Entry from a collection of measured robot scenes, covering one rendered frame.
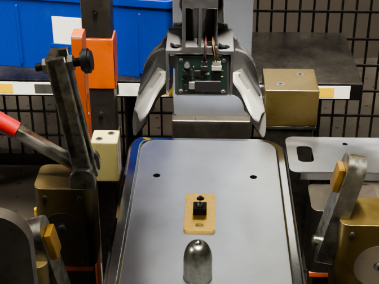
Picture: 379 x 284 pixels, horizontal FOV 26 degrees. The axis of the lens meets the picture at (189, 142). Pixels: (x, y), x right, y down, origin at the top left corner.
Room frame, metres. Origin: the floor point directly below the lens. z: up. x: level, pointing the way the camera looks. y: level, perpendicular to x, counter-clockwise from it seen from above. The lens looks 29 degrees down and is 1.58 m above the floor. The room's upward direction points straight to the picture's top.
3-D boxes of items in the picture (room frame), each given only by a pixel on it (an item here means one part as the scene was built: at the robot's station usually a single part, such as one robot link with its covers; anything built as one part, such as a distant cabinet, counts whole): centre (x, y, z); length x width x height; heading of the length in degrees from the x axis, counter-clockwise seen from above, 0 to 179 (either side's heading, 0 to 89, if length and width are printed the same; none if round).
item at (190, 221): (0.85, -0.01, 1.01); 0.08 x 0.04 x 0.01; 178
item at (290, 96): (1.12, -0.15, 0.88); 0.08 x 0.08 x 0.36; 88
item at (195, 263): (0.73, -0.01, 1.02); 0.03 x 0.03 x 0.07
